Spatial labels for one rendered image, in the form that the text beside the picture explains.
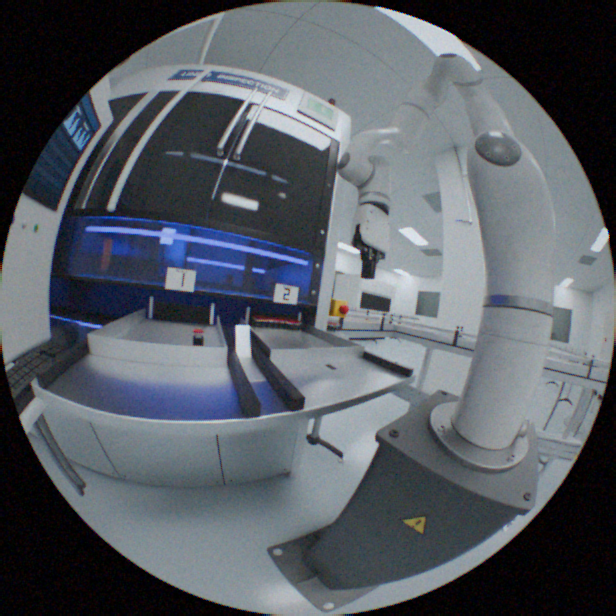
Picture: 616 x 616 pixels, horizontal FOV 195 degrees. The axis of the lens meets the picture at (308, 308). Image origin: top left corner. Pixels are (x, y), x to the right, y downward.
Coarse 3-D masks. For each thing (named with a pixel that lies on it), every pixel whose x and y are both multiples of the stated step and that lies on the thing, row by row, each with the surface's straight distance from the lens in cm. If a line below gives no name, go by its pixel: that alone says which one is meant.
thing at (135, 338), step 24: (144, 312) 67; (96, 336) 38; (120, 336) 48; (144, 336) 48; (168, 336) 49; (192, 336) 49; (216, 336) 51; (144, 360) 34; (168, 360) 33; (192, 360) 33; (216, 360) 32
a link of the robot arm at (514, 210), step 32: (480, 160) 27; (512, 160) 27; (480, 192) 27; (512, 192) 26; (544, 192) 28; (480, 224) 29; (512, 224) 27; (544, 224) 28; (512, 256) 27; (544, 256) 28; (512, 288) 26; (544, 288) 28
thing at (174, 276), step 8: (168, 272) 57; (176, 272) 57; (184, 272) 56; (192, 272) 56; (168, 280) 57; (176, 280) 57; (184, 280) 56; (192, 280) 56; (168, 288) 57; (176, 288) 57; (184, 288) 56; (192, 288) 56
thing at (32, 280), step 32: (96, 96) 81; (64, 128) 72; (96, 128) 84; (64, 160) 74; (32, 192) 67; (64, 192) 76; (32, 224) 68; (32, 256) 69; (0, 288) 63; (32, 288) 70; (0, 320) 64; (32, 320) 71
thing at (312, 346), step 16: (240, 320) 65; (256, 336) 43; (272, 336) 57; (288, 336) 60; (304, 336) 64; (320, 336) 63; (336, 336) 57; (272, 352) 34; (288, 352) 35; (304, 352) 37; (320, 352) 39; (336, 352) 42; (352, 352) 46
